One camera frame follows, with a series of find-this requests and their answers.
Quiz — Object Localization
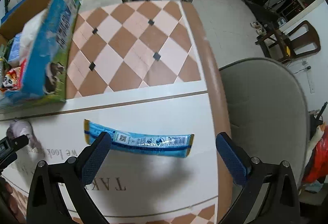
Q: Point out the light blue packet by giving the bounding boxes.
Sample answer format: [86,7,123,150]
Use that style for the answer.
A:
[7,32,22,67]

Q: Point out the red plastic bag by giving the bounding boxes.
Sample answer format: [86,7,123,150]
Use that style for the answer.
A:
[302,127,327,183]

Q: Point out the white goose toy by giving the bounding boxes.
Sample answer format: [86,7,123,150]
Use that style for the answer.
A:
[305,122,326,166]

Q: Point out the blue stick packet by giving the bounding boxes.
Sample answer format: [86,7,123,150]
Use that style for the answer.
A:
[83,120,194,158]

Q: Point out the dark wooden chair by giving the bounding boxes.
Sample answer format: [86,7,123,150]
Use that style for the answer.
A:
[255,20,321,63]

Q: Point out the orange snack bag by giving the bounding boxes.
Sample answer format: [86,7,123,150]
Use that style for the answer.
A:
[1,66,22,96]

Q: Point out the patterned tablecloth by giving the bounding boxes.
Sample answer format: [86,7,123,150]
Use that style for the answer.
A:
[1,0,232,223]

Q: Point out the white plastic bag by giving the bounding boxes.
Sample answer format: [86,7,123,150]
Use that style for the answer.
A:
[19,9,48,64]

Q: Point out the lilac cloth bundle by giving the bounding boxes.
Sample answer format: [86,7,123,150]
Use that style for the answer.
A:
[6,120,37,149]

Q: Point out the grey padded chair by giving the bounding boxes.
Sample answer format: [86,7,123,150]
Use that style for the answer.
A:
[218,57,310,224]

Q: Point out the cardboard box with print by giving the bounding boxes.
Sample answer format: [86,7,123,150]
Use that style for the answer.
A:
[1,0,81,113]

